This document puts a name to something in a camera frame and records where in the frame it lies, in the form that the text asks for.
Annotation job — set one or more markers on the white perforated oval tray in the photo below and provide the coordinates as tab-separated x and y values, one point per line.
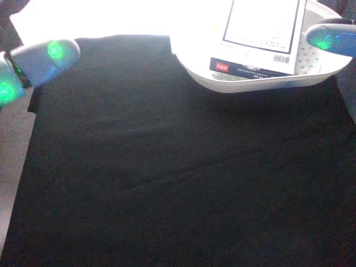
311	66

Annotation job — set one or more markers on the black table cloth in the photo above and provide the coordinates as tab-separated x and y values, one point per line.
178	167

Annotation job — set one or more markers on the blue white calculator box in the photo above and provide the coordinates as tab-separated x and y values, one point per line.
261	22

